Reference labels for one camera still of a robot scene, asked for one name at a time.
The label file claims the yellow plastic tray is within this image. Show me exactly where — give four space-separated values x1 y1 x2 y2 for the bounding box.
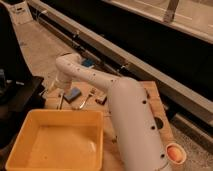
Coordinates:
5 110 103 171

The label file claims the small metal cup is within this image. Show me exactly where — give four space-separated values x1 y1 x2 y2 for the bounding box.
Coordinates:
154 117 164 130

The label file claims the metal fork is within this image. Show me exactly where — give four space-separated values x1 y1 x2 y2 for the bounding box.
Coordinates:
79 88 96 110

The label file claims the blue sponge block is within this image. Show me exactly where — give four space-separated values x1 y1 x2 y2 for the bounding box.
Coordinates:
64 87 81 103

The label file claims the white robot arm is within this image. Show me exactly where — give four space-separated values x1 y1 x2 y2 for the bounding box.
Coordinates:
55 53 172 171

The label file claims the white bowl with orange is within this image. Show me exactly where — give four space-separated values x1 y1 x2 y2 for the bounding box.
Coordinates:
166 143 187 165

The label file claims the black side stand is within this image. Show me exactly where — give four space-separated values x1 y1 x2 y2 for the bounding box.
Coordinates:
0 76 45 149

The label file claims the blue power device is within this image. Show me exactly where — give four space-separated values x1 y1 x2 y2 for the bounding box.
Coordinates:
82 59 94 68

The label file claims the dark brown block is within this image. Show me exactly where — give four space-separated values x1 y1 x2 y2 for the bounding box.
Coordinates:
95 95 107 105

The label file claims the white box on floor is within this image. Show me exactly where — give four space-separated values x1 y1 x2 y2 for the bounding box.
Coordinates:
10 1 33 25

